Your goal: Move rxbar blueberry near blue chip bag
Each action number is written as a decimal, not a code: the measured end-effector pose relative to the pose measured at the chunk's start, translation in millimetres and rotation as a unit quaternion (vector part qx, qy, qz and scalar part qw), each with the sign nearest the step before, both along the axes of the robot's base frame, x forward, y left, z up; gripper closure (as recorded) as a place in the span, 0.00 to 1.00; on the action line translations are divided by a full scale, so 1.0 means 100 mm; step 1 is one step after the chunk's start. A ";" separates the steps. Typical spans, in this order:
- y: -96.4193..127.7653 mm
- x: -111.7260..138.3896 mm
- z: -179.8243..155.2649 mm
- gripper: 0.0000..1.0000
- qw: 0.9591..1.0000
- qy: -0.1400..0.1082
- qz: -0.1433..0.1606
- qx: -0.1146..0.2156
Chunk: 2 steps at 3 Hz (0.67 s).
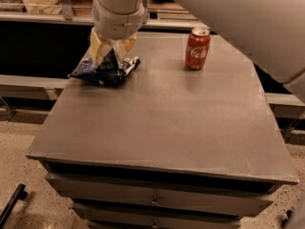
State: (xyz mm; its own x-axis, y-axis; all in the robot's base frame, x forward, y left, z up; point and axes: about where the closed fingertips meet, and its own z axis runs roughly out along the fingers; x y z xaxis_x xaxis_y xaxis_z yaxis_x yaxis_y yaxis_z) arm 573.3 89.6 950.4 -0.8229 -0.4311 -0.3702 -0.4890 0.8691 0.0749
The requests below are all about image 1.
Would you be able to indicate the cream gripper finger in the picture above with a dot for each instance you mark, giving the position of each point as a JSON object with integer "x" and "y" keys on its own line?
{"x": 100, "y": 47}
{"x": 123, "y": 46}

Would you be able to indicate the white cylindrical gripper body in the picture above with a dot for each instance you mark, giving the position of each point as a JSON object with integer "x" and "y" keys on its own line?
{"x": 116, "y": 24}

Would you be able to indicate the dark blue rxbar wrapper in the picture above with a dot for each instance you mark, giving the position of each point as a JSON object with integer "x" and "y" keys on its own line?
{"x": 109, "y": 61}

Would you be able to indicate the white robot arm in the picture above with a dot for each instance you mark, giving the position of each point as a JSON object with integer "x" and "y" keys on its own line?
{"x": 269, "y": 32}

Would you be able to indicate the blue chip bag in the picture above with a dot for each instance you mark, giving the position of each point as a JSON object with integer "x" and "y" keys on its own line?
{"x": 87, "y": 71}

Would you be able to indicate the grey metal railing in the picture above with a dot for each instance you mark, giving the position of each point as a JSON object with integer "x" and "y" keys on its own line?
{"x": 158, "y": 14}

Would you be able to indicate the red coca-cola can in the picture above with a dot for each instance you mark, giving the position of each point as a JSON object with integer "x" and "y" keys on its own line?
{"x": 197, "y": 48}

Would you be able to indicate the grey side bench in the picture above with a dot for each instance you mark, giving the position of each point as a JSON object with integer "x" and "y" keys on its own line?
{"x": 31, "y": 87}

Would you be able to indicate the grey drawer cabinet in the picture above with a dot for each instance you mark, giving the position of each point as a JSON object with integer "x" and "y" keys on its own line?
{"x": 169, "y": 149}

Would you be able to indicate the black leg lower left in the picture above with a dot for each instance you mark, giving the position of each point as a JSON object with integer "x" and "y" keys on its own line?
{"x": 19, "y": 194}

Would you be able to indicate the black leg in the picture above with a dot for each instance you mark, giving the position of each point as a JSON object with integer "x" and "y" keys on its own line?
{"x": 19, "y": 194}
{"x": 288, "y": 222}

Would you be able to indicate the black leg lower right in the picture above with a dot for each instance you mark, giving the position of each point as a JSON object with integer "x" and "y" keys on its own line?
{"x": 288, "y": 222}

